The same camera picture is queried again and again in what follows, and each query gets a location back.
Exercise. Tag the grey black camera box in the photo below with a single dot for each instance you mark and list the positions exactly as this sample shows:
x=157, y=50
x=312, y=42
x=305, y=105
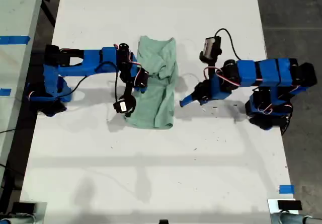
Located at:
x=211, y=46

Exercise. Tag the black box on dull plate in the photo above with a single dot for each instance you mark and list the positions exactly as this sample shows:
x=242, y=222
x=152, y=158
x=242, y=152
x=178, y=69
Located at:
x=23, y=208

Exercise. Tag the white side table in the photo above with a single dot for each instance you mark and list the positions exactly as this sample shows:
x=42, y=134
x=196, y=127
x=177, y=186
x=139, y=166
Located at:
x=15, y=12

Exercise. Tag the bright metal plate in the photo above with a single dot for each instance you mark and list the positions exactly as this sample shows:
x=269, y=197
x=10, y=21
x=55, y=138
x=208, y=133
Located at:
x=272, y=205

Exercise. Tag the black box on bright plate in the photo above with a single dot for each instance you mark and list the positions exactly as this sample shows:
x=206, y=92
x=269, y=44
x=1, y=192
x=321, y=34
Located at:
x=289, y=205

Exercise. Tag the grey metal tube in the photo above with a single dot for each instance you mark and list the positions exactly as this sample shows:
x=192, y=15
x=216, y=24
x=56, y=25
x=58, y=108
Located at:
x=296, y=219
x=17, y=220

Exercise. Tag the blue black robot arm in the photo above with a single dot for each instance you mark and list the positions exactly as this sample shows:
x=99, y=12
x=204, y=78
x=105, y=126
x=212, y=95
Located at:
x=264, y=75
x=75, y=65

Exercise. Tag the black labelled camera box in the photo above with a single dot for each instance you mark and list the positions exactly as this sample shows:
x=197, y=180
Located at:
x=120, y=107

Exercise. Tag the long blue tape strip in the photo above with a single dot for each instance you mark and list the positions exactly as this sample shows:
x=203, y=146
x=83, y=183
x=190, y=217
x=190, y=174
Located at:
x=13, y=39

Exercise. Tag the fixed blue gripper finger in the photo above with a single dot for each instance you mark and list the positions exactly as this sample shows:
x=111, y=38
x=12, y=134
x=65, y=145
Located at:
x=191, y=96
x=141, y=90

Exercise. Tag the square blue tape piece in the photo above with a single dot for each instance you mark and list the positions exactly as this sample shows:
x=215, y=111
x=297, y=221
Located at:
x=286, y=189

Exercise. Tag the short blue tape strip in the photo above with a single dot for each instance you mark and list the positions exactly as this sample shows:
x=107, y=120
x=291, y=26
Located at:
x=5, y=92

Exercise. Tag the small black block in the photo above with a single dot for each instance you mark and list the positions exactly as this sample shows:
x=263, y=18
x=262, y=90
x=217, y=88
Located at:
x=163, y=221

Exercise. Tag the pale green T-shirt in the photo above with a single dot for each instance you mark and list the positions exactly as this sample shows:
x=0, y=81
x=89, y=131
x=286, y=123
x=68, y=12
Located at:
x=156, y=108

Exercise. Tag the black table leg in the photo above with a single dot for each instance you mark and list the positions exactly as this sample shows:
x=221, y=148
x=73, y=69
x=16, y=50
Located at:
x=49, y=10

